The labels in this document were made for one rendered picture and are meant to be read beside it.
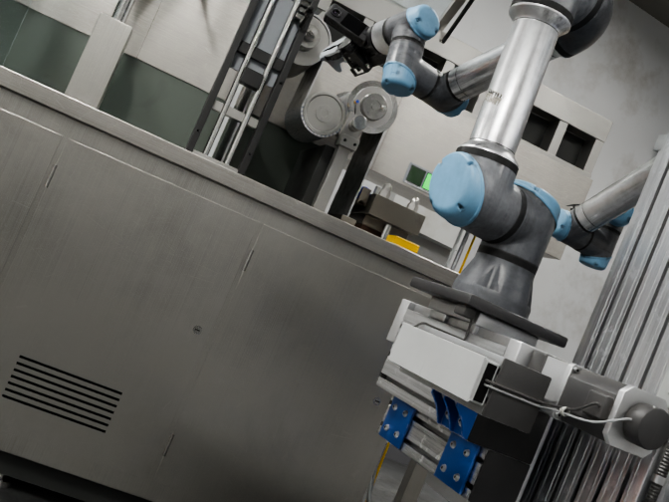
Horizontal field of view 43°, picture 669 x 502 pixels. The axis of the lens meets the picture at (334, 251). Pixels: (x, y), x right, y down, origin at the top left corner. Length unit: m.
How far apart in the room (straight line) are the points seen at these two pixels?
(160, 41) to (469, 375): 1.71
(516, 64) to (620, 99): 3.92
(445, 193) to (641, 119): 4.13
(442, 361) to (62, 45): 1.71
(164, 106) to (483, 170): 1.38
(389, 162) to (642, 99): 3.02
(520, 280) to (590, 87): 3.83
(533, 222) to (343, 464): 0.92
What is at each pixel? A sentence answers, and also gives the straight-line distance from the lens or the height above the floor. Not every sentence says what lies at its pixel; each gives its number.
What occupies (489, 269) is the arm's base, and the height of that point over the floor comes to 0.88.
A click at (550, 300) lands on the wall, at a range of 5.25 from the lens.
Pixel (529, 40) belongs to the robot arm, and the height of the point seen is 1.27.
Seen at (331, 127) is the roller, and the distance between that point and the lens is 2.39.
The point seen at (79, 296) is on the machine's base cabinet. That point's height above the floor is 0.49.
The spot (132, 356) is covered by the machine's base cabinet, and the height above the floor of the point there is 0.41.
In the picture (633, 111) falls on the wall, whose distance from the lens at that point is 5.53.
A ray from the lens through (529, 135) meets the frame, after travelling 3.06.
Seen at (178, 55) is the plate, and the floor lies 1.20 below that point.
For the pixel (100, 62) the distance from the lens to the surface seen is 2.39.
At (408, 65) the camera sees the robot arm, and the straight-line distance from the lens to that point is 1.85.
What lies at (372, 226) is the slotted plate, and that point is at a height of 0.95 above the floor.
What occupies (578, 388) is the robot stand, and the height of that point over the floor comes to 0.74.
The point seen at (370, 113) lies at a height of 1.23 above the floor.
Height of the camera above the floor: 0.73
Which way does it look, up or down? 3 degrees up
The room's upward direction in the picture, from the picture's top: 23 degrees clockwise
